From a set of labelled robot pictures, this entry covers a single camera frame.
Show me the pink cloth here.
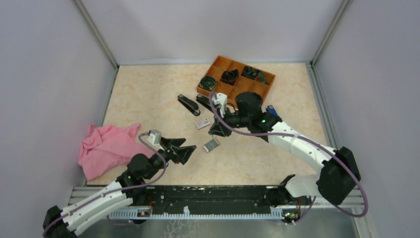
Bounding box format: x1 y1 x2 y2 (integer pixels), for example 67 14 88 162
77 123 154 181

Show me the blue stapler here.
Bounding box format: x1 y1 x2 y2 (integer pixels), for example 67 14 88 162
265 105 278 116

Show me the black coiled item upper right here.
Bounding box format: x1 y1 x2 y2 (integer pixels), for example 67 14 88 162
241 66 260 80

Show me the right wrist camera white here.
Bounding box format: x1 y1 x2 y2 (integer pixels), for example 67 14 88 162
211 92 228 118

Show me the orange compartment tray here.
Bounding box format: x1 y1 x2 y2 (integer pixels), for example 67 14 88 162
196 56 275 107

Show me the red white staple box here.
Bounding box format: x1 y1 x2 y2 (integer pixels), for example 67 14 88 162
195 118 211 130

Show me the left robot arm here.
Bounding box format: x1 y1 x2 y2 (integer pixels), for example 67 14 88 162
42 137 197 238

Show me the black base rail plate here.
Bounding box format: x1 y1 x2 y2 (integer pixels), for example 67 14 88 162
133 185 302 215

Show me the black coiled item centre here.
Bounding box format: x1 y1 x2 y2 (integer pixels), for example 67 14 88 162
220 69 239 86

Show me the black stapler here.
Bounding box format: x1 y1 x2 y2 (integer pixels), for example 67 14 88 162
196 94 212 111
177 94 201 117

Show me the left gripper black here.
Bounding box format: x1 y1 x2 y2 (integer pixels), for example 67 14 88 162
145 137 197 179

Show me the dark green flat item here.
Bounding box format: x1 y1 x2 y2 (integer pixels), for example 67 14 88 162
258 71 269 85

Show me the tray of staple strips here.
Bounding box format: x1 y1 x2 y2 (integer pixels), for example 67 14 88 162
203 138 220 153

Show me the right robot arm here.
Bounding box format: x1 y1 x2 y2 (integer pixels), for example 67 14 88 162
209 92 361 206

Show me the black coiled item blue-green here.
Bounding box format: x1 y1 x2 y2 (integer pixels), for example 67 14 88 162
199 75 217 91

